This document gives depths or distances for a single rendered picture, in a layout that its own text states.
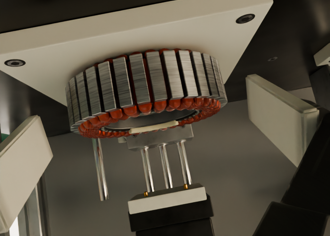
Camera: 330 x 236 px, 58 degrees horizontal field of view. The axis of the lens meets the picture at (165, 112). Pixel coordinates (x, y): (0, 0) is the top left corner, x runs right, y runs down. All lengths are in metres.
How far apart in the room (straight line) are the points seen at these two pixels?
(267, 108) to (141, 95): 0.07
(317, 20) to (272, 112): 0.11
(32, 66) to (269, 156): 0.38
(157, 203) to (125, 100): 0.10
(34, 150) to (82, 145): 0.31
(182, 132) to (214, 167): 0.15
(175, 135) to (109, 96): 0.18
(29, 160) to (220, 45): 0.13
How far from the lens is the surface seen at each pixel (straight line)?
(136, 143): 0.34
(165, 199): 0.24
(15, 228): 7.56
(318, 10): 0.23
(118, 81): 0.17
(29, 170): 0.17
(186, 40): 0.18
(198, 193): 0.24
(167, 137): 0.33
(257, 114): 0.18
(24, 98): 0.29
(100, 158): 0.29
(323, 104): 0.42
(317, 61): 0.33
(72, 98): 0.19
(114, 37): 0.16
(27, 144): 0.18
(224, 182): 0.47
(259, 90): 0.17
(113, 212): 0.48
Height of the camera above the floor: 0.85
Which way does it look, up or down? 10 degrees down
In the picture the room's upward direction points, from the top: 169 degrees clockwise
